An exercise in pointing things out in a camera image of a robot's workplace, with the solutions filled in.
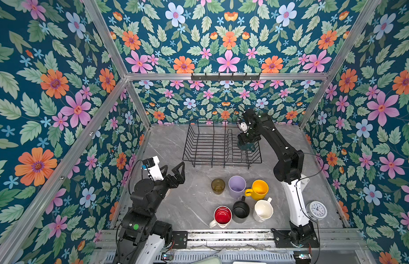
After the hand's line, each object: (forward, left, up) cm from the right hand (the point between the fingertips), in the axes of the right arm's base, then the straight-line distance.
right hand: (246, 140), depth 96 cm
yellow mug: (-26, -5, -12) cm, 30 cm away
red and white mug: (-40, +15, -11) cm, 44 cm away
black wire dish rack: (+7, +19, -11) cm, 23 cm away
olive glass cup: (-24, +17, -11) cm, 31 cm away
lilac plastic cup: (-26, +8, -5) cm, 28 cm away
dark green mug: (-4, -2, -1) cm, 4 cm away
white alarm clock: (-38, -30, -9) cm, 49 cm away
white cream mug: (-37, -5, -11) cm, 39 cm away
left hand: (-27, +33, +19) cm, 47 cm away
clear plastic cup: (+2, +3, +10) cm, 10 cm away
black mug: (-36, +6, -12) cm, 38 cm away
